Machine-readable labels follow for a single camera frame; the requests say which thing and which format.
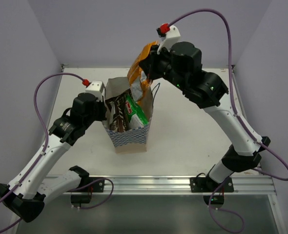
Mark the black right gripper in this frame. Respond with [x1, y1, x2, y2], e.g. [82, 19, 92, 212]
[139, 43, 188, 92]

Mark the orange chips bag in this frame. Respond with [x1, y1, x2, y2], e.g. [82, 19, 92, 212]
[127, 41, 159, 107]

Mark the green Chuba snack bag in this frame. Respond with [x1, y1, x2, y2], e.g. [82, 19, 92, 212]
[124, 94, 148, 129]

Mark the blue checkered paper bag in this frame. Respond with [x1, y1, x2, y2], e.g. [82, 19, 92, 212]
[103, 77, 155, 154]

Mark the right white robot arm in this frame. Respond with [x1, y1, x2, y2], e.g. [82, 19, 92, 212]
[139, 41, 270, 192]

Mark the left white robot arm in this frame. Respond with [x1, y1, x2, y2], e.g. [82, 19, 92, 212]
[0, 93, 106, 223]

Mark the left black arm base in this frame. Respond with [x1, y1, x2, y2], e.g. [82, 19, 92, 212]
[70, 177, 105, 207]

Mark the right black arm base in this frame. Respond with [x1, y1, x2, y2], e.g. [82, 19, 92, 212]
[189, 173, 234, 208]

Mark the brown chocolate snack bag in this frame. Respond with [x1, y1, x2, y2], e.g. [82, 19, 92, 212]
[105, 89, 131, 133]

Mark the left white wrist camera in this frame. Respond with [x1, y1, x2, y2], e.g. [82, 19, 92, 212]
[82, 79, 105, 102]

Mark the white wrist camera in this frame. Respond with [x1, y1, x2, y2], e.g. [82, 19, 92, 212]
[82, 79, 105, 102]
[157, 23, 181, 55]

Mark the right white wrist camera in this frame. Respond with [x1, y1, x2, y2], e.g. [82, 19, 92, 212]
[157, 23, 181, 55]

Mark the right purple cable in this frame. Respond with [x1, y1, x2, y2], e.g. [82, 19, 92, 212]
[167, 8, 288, 232]

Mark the aluminium front rail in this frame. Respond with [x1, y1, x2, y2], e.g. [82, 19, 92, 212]
[29, 174, 278, 195]

